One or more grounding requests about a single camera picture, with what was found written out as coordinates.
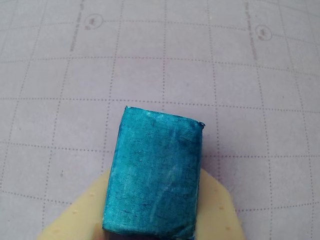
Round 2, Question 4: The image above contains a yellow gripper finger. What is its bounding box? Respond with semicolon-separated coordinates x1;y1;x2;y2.
36;169;111;240
192;169;247;240

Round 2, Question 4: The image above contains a brown gridded paper mat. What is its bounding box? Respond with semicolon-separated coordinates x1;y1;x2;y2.
0;0;320;240

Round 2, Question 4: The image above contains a blue rectangular block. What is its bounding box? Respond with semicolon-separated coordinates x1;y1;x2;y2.
101;105;206;240

